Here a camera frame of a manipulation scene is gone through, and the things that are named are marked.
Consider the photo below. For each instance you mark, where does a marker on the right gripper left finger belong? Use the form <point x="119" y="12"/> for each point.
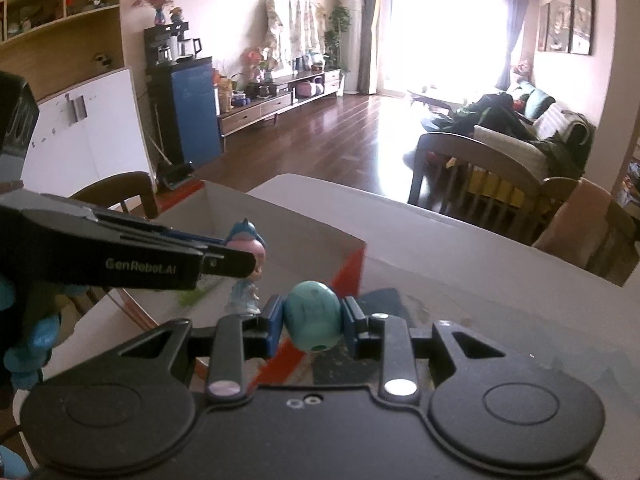
<point x="239" y="337"/>

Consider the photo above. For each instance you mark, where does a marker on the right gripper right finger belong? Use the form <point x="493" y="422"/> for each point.
<point x="384" y="338"/>

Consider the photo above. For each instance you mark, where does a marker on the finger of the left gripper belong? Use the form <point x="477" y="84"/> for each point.
<point x="228" y="262"/>
<point x="191" y="238"/>

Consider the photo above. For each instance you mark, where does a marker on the pink figurine doll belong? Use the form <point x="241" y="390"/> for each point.
<point x="243" y="298"/>

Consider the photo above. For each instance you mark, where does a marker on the teal egg toy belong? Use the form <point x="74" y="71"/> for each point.
<point x="313" y="317"/>

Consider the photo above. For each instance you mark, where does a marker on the blue gloved hand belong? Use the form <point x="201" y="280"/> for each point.
<point x="34" y="320"/>

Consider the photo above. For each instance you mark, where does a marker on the red cardboard storage box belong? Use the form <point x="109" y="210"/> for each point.
<point x="289" y="248"/>

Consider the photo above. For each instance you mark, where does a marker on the white board panel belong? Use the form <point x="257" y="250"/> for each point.
<point x="86" y="134"/>

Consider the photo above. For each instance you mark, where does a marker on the blue cabinet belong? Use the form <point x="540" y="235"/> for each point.
<point x="182" y="97"/>

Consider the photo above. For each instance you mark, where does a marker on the wooden tv console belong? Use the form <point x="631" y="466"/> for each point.
<point x="261" y="102"/>

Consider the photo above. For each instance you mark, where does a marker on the dark wooden chair left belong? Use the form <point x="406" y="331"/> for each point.
<point x="467" y="180"/>

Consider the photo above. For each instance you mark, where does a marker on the pink cloth on chair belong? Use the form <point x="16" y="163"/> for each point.
<point x="579" y="225"/>

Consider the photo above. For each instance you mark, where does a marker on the wooden chair with pink cloth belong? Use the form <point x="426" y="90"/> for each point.
<point x="617" y="256"/>

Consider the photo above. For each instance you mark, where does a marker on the sofa with clothes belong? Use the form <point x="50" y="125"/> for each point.
<point x="523" y="122"/>

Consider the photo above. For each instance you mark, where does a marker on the white air conditioner tower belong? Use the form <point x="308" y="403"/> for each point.
<point x="351" y="45"/>

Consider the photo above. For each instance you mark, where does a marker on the wooden wall shelf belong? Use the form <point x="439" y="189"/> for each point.
<point x="58" y="44"/>

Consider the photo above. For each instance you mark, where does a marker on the framed wall pictures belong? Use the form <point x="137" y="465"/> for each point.
<point x="566" y="26"/>

